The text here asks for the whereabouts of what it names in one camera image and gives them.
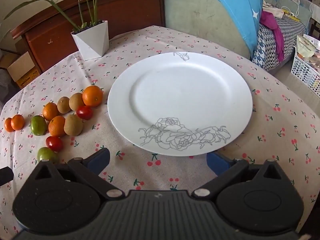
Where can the pale snack pouch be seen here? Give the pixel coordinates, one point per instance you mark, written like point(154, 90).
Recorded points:
point(306, 46)

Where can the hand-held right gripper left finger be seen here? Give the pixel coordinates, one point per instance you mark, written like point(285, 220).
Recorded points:
point(100, 158)

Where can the cherry print tablecloth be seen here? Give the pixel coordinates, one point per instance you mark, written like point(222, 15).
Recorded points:
point(150, 40)

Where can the red cherry tomato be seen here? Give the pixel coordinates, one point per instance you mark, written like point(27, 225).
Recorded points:
point(84, 112)
point(54, 143)

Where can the green plant in white pot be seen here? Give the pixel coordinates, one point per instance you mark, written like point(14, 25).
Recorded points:
point(92, 42)

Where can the green jujube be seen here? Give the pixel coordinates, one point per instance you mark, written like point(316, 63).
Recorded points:
point(47, 155)
point(38, 125)

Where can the white plate with floral print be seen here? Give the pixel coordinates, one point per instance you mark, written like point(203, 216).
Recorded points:
point(180, 97)

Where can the grey checked cloth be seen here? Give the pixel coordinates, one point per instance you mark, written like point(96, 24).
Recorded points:
point(6, 85)

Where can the brown kiwi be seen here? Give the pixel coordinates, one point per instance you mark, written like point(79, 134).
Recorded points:
point(76, 101)
point(73, 125)
point(63, 105)

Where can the brown wooden cabinet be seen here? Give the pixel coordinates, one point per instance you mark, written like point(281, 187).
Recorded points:
point(137, 7)

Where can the blue printed cushion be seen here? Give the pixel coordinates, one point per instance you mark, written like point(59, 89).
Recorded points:
point(240, 5)

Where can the large mandarin orange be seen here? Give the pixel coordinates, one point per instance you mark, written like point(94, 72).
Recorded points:
point(92, 95)

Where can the cardboard box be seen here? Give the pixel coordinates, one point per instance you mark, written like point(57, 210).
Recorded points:
point(21, 65)

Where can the small mandarin orange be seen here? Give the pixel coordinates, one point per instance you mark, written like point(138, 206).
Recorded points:
point(8, 125)
point(18, 122)

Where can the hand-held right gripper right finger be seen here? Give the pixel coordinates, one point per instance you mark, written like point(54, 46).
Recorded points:
point(217, 163)

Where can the magenta cloth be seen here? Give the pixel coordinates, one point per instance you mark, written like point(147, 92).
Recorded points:
point(277, 37)

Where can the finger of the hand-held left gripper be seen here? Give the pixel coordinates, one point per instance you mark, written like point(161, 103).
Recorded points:
point(6, 176)

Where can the white perforated basket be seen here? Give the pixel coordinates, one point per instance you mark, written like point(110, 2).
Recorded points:
point(302, 72)

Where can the grey green sofa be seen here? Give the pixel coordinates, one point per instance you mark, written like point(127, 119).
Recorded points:
point(200, 17)

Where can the pale green pillow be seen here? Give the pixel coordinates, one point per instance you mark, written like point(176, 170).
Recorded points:
point(305, 15)

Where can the houndstooth cloth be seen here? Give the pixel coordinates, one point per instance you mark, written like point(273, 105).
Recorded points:
point(265, 47)

